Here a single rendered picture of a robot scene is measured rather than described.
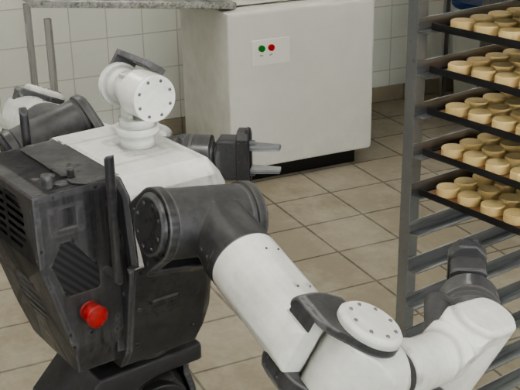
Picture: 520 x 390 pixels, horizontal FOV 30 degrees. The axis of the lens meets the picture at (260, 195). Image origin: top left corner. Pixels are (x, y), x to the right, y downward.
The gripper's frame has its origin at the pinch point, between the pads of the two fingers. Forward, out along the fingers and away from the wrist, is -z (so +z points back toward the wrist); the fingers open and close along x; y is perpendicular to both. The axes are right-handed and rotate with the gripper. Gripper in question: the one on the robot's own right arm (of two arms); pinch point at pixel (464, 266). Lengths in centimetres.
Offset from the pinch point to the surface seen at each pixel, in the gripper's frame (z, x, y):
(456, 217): -73, -23, -3
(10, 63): -331, -56, 212
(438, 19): -67, 24, 4
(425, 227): -66, -23, 4
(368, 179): -320, -109, 26
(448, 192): -61, -12, 0
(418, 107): -63, 6, 7
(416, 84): -63, 11, 8
